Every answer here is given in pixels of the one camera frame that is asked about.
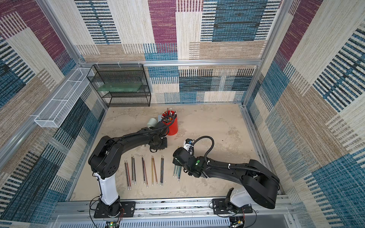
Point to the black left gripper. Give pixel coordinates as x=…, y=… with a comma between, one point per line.
x=165, y=140

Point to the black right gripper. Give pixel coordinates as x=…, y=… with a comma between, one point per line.
x=177, y=161

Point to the dark blue pencil clear cap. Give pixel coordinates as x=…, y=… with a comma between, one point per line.
x=161, y=171

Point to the red striped pencil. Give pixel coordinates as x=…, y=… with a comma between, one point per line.
x=128, y=176

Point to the black striped pencil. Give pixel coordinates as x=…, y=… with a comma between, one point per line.
x=132, y=170
x=126, y=174

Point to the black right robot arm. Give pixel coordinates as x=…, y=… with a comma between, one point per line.
x=259, y=182

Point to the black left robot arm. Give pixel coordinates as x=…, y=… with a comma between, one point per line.
x=105, y=160

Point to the red pencil holder cup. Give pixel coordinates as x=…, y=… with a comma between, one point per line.
x=169, y=118

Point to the green board on shelf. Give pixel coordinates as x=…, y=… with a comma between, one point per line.
x=119, y=87

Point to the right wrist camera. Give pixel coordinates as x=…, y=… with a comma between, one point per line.
x=188, y=145

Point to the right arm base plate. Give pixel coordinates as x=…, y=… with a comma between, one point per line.
x=221, y=206

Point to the black wire mesh shelf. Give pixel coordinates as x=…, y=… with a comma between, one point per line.
x=100, y=74

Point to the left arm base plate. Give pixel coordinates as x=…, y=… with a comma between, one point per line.
x=123, y=209

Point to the white wire mesh basket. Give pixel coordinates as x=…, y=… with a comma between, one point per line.
x=59, y=107

